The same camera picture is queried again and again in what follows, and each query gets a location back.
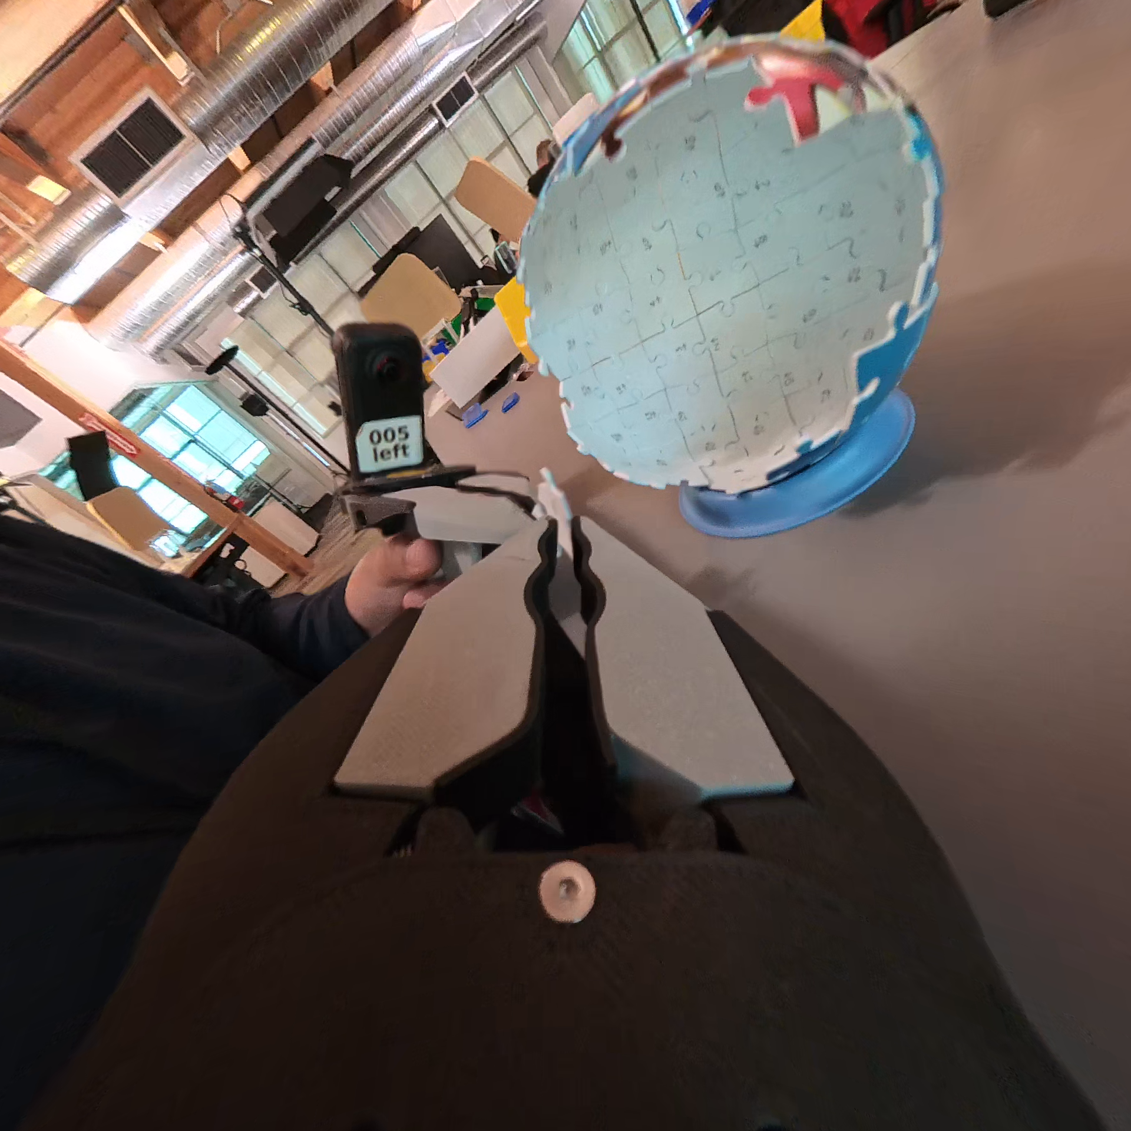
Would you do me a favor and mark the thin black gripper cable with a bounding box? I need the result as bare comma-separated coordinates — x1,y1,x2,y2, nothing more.
441,473,540,514

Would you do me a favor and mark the tan plywood chair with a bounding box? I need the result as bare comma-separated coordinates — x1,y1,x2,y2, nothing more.
88,489,173,558
455,159,537,243
362,251,464,350

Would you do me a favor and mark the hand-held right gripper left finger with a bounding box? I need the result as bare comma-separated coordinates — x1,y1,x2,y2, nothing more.
333,518,560,791

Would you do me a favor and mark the black tripod stand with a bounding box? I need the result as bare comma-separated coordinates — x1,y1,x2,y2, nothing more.
230,196,357,473

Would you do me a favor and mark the blue cartoon puzzle ball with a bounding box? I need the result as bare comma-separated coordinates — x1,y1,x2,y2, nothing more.
516,33,942,494

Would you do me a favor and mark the black monitor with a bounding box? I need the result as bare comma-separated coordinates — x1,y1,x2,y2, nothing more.
371,215,484,285

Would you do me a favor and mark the black studio light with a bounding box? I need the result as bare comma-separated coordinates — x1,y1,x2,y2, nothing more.
246,152,350,262

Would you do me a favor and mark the yellow plastic bin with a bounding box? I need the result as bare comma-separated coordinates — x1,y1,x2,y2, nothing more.
491,278,540,363

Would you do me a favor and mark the person's left hand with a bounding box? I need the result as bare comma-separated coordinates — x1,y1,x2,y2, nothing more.
345,534,446,634

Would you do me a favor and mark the white air vent grille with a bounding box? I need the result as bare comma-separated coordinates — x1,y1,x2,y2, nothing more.
70,89,200,208

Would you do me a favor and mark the person's left forearm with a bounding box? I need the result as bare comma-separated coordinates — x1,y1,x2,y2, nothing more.
256,577,373,680

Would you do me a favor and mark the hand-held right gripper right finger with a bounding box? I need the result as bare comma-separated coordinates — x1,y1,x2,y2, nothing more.
573,518,797,798

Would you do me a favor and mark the person's torso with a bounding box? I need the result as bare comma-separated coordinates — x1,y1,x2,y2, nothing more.
0,518,373,1131

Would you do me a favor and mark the blue round ball stand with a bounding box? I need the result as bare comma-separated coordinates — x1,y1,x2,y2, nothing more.
677,391,918,541

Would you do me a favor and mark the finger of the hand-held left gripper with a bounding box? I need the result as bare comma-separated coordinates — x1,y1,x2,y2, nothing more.
413,489,543,554

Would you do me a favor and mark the silver ventilation duct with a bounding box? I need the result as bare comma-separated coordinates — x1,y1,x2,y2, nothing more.
0,0,540,308

